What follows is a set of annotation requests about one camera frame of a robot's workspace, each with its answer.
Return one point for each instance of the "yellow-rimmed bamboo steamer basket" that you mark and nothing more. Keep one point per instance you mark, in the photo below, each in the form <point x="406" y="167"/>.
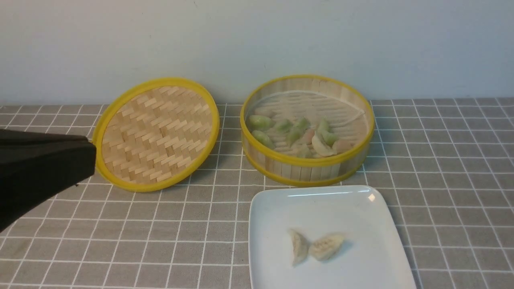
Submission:
<point x="285" y="167"/>

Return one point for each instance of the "green dumpling front left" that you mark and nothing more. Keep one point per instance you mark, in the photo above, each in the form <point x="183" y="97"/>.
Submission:
<point x="263" y="138"/>

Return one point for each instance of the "pink dumpling right front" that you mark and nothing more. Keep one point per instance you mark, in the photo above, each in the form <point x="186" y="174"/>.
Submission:
<point x="341" y="146"/>

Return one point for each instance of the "grey checked tablecloth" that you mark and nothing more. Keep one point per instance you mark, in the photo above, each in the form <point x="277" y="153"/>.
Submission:
<point x="444" y="167"/>

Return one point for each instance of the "green dumpling far left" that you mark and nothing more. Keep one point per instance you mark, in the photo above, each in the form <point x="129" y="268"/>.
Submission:
<point x="259" y="122"/>

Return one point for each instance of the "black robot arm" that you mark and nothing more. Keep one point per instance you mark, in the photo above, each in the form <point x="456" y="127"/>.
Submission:
<point x="37" y="166"/>

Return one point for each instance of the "green dumpling right centre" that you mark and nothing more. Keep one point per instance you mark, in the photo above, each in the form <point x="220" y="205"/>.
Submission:
<point x="328" y="137"/>

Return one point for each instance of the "white dumpling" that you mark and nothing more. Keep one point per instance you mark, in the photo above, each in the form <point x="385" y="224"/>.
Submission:
<point x="326" y="247"/>
<point x="320" y="147"/>

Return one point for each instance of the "yellow-rimmed bamboo steamer lid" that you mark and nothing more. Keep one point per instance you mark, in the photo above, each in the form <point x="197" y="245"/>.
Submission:
<point x="156" y="134"/>

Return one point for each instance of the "white square plate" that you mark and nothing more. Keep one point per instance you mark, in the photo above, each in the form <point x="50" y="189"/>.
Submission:
<point x="371" y="257"/>

